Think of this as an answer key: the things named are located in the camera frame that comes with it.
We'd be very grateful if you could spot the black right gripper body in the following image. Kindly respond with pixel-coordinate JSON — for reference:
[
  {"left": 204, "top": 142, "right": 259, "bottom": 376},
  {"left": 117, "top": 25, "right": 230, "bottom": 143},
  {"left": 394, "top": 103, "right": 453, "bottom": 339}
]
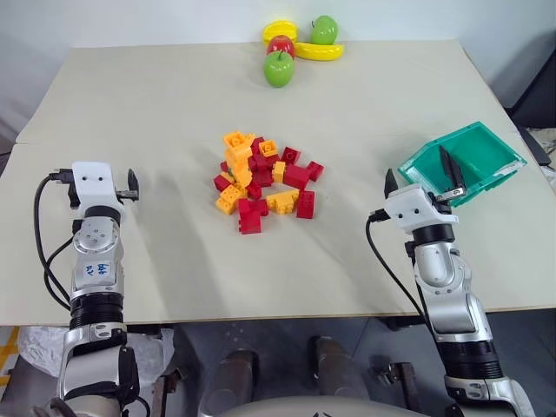
[{"left": 426, "top": 189, "right": 456, "bottom": 217}]

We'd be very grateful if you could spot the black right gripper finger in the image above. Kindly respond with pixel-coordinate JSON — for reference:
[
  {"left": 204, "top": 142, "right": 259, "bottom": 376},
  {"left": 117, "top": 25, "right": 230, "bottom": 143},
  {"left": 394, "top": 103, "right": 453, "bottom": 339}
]
[
  {"left": 383, "top": 169, "right": 400, "bottom": 200},
  {"left": 436, "top": 144, "right": 467, "bottom": 203}
]

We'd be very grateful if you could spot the green plastic bin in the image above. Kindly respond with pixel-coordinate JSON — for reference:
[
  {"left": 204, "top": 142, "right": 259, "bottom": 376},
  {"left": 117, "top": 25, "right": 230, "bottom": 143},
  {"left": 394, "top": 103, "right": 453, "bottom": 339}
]
[{"left": 396, "top": 121, "right": 529, "bottom": 210}]

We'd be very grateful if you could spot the white plastic bag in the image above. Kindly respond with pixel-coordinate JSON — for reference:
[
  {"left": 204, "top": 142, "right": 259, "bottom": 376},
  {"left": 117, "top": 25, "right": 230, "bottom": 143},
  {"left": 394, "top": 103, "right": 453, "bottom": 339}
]
[{"left": 16, "top": 324, "right": 175, "bottom": 380}]

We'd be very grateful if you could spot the green toy apple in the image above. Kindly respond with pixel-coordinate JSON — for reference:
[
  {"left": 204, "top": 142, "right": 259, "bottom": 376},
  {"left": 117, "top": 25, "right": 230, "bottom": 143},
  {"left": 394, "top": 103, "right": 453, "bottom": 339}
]
[{"left": 263, "top": 50, "right": 296, "bottom": 89}]

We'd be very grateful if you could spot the green toy mango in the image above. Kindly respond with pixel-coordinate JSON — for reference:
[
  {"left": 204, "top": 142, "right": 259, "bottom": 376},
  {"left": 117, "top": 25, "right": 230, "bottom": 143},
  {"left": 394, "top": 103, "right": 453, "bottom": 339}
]
[{"left": 308, "top": 15, "right": 340, "bottom": 46}]

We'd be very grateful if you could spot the red toy apple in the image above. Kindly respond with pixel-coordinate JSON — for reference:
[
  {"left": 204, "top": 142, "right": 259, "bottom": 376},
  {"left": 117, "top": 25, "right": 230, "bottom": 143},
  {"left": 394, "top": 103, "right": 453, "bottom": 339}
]
[{"left": 266, "top": 35, "right": 297, "bottom": 61}]

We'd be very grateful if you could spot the dark rounded shape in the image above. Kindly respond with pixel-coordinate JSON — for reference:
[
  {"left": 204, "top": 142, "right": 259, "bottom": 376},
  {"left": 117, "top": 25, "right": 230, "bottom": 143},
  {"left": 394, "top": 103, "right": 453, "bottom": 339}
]
[{"left": 307, "top": 335, "right": 371, "bottom": 401}]

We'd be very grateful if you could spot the grey robot body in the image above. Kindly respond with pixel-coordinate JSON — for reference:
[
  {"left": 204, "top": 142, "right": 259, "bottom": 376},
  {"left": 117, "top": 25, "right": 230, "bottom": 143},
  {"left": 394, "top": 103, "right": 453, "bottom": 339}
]
[{"left": 194, "top": 392, "right": 380, "bottom": 417}]

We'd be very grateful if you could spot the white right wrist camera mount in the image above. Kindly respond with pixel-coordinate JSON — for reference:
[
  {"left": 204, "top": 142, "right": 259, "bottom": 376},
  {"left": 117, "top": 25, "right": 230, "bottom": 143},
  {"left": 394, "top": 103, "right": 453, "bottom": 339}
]
[{"left": 383, "top": 183, "right": 458, "bottom": 232}]

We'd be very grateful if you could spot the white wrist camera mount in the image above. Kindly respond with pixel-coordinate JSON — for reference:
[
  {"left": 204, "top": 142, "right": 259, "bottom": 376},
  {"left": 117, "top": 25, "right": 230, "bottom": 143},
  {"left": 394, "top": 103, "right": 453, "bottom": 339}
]
[
  {"left": 383, "top": 183, "right": 458, "bottom": 232},
  {"left": 70, "top": 161, "right": 128, "bottom": 219}
]

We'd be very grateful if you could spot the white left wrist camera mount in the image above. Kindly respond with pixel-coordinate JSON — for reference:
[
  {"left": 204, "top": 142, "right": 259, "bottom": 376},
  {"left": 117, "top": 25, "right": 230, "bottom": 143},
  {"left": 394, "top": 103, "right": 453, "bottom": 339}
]
[{"left": 70, "top": 161, "right": 128, "bottom": 219}]

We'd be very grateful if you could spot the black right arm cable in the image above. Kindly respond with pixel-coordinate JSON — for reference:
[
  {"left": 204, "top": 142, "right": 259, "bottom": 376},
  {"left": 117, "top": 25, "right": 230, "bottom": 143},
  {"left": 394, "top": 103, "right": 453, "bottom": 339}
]
[{"left": 365, "top": 208, "right": 431, "bottom": 321}]

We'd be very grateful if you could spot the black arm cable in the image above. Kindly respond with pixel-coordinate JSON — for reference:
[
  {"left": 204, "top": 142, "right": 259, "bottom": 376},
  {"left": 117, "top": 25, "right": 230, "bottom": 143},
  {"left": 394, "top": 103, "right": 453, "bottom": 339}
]
[
  {"left": 365, "top": 208, "right": 431, "bottom": 321},
  {"left": 33, "top": 170, "right": 78, "bottom": 312}
]

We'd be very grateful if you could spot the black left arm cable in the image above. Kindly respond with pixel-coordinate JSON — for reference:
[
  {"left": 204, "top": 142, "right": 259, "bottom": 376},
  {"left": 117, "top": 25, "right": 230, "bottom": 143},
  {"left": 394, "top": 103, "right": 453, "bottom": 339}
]
[{"left": 33, "top": 170, "right": 78, "bottom": 312}]

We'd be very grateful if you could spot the metal table frame bracket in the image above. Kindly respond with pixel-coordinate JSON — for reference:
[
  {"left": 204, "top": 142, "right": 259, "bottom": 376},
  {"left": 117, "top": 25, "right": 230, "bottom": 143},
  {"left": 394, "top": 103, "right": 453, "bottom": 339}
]
[
  {"left": 371, "top": 359, "right": 420, "bottom": 410},
  {"left": 149, "top": 367, "right": 186, "bottom": 417}
]

